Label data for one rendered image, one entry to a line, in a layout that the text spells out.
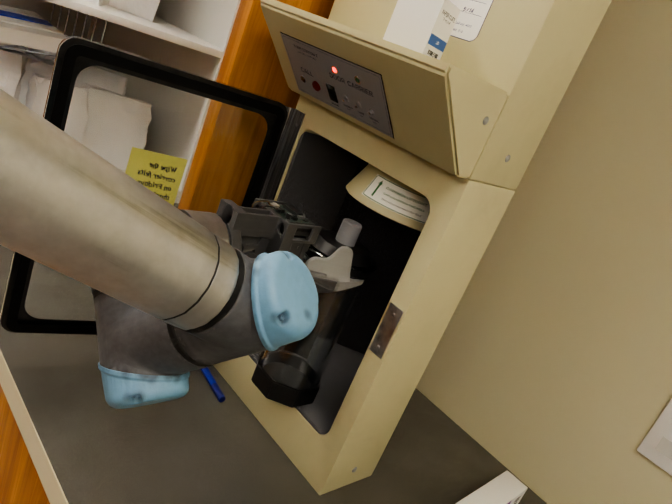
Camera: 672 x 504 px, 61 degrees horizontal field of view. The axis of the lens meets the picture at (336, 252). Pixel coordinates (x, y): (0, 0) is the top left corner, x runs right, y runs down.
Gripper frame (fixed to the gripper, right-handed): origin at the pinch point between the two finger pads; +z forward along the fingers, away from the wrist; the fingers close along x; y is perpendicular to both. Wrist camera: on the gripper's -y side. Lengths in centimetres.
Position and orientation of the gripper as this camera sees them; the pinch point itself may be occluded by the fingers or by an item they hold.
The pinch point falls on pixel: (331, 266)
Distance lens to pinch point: 78.0
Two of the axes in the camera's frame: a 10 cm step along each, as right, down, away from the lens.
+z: 6.9, 0.4, 7.2
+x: -6.2, -4.8, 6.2
